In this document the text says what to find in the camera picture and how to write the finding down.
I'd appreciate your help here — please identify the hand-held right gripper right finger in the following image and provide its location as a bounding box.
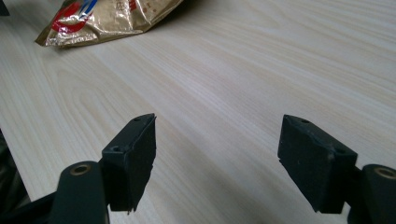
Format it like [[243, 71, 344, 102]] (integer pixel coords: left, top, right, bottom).
[[276, 114, 359, 215]]

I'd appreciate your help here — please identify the gold foil snack bag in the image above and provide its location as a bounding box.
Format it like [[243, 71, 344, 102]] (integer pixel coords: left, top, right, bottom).
[[35, 0, 185, 49]]

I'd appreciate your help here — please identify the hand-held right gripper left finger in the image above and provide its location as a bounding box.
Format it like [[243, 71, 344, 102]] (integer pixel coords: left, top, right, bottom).
[[101, 113, 157, 215]]

